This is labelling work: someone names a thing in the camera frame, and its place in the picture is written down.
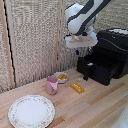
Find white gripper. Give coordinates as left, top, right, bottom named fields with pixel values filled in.
left=64, top=33, right=98, bottom=56

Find black air fryer drawer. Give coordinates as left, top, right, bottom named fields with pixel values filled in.
left=76, top=55, right=123, bottom=87

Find yellow toy block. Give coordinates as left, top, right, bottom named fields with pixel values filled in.
left=70, top=82, right=86, bottom=94

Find black air fryer housing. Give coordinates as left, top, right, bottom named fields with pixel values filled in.
left=93, top=28, right=128, bottom=80

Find yellow food pieces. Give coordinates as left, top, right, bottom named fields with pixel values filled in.
left=57, top=73, right=68, bottom=81

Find small white bowl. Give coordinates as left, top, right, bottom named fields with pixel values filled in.
left=53, top=71, right=69, bottom=84

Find pink mug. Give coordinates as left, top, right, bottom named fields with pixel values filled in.
left=45, top=75, right=60, bottom=96

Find woven folding screen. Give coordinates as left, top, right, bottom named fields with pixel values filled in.
left=0, top=0, right=128, bottom=94

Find white floral-rim plate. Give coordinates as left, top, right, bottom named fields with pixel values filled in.
left=7, top=94, right=56, bottom=128

